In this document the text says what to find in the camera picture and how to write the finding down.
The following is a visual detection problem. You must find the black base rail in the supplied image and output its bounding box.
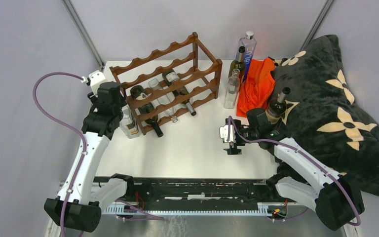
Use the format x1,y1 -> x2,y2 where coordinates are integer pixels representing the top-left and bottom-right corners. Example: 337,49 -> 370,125
103,177 -> 286,218

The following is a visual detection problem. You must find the clear square bottle black cap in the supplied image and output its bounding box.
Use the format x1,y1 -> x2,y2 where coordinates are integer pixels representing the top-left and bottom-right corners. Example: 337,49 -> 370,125
120,106 -> 141,139

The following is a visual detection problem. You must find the left aluminium corner post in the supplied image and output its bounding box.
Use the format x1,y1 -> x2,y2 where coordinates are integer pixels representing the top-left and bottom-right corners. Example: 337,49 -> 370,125
61,0 -> 105,70

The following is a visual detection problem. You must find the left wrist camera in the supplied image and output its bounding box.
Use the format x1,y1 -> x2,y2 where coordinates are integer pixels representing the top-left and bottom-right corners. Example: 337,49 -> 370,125
87,70 -> 108,96

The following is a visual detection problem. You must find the orange cloth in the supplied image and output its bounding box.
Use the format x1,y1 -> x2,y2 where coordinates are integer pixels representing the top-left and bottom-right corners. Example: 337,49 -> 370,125
236,58 -> 275,118

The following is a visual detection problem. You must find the dark wine bottle silver neck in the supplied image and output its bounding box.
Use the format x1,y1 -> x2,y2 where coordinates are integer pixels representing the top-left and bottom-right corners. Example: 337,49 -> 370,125
228,46 -> 246,81

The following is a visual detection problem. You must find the blue square glass bottle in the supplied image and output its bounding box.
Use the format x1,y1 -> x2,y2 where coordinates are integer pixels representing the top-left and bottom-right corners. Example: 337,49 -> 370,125
238,31 -> 257,81

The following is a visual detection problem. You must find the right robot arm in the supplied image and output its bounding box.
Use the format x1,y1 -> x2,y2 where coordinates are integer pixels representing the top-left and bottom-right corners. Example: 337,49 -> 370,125
219,108 -> 365,231

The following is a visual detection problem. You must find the right aluminium corner post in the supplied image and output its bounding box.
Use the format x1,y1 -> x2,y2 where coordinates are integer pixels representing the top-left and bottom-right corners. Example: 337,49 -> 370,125
300,0 -> 336,50

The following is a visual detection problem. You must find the black floral blanket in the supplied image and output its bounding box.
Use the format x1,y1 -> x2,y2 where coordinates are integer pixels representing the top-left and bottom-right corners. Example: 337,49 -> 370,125
271,35 -> 379,196

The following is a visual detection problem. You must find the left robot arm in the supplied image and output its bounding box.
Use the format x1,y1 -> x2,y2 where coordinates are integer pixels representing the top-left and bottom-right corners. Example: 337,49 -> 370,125
44,81 -> 135,233

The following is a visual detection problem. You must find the dark green wine bottle labelled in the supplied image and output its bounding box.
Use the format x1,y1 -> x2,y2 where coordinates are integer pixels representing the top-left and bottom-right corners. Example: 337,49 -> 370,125
130,85 -> 164,137

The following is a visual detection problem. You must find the small clear glass bottle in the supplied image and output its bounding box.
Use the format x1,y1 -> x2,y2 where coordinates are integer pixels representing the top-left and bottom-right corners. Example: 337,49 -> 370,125
224,69 -> 240,109

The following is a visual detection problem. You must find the tall clear glass bottle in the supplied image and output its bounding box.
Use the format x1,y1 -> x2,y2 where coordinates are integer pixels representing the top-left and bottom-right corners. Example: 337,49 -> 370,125
149,78 -> 178,123

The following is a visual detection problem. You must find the dark wine bottle brown label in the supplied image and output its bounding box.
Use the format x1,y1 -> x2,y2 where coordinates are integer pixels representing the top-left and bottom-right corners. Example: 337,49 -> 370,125
265,87 -> 291,124

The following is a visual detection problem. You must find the aluminium corner post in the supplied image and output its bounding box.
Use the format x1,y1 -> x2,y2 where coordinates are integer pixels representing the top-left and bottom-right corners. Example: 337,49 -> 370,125
300,0 -> 336,50
61,0 -> 105,70

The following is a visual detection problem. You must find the brown wooden wine rack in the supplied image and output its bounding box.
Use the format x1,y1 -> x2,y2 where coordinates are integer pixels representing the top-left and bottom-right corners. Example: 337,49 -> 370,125
110,32 -> 223,135

